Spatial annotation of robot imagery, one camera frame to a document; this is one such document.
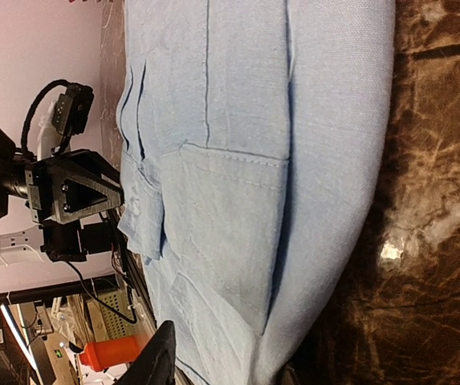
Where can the orange plastic bottle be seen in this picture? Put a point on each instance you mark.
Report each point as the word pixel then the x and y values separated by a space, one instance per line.
pixel 102 355

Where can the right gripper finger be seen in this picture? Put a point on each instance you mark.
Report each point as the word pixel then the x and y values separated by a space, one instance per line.
pixel 155 365

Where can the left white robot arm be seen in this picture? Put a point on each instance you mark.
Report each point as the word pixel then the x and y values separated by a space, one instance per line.
pixel 51 241

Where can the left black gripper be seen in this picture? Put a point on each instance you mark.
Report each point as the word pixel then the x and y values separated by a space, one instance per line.
pixel 34 181

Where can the light blue long sleeve shirt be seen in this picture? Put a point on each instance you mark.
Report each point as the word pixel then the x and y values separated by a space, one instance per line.
pixel 253 133

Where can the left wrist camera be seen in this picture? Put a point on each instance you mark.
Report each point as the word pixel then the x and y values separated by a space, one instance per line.
pixel 69 115

